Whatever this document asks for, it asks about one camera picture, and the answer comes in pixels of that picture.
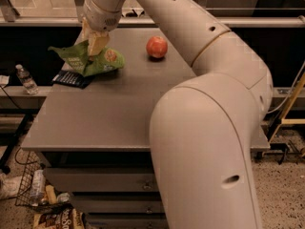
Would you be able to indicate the yellow metal frame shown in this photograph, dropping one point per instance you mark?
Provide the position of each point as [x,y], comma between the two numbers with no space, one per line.
[282,119]

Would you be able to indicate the blue rxbar blueberry bar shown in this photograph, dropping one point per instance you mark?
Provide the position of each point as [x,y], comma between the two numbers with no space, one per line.
[72,79]

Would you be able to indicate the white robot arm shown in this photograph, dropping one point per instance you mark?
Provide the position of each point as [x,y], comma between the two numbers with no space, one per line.
[201,130]

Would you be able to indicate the brown snack bag on floor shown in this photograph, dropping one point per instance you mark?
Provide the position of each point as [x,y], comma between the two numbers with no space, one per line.
[69,218]

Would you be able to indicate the green rice chip bag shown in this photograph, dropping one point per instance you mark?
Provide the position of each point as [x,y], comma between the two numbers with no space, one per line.
[77,57]

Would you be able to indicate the clear plastic water bottle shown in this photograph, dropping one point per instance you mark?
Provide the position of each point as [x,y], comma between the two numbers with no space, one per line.
[26,79]

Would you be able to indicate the white plastic bag on floor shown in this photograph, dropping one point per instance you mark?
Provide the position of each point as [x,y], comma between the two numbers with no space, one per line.
[9,186]

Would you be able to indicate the grey metal railing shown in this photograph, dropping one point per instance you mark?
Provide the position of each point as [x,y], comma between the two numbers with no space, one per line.
[233,13]

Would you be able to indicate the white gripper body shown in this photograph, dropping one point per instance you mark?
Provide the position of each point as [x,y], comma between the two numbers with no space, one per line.
[101,17]

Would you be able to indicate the red apple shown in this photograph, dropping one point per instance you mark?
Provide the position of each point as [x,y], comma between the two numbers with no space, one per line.
[157,47]

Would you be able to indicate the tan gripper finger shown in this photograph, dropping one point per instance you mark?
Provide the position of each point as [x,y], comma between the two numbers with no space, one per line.
[97,42]
[85,29]

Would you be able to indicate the black wire basket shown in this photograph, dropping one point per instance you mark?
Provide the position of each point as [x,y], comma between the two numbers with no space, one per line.
[31,193]

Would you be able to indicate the grey drawer cabinet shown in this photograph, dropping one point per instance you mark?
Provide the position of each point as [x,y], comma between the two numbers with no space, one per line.
[95,142]

